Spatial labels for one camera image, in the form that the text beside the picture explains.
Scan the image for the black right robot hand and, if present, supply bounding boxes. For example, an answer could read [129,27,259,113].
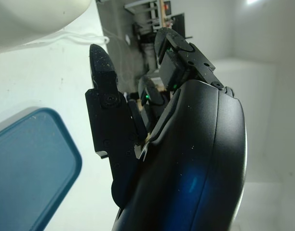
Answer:
[84,27,249,231]

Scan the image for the black board panel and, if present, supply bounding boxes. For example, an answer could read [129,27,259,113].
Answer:
[172,13,187,39]

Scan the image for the grey metal shelf rack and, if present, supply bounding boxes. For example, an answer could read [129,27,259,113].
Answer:
[124,0,163,27]

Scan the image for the blue plastic tray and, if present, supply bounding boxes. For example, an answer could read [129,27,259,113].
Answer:
[0,106,83,231]

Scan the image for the white toaster power cable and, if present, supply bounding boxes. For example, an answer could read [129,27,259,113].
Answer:
[57,27,110,46]

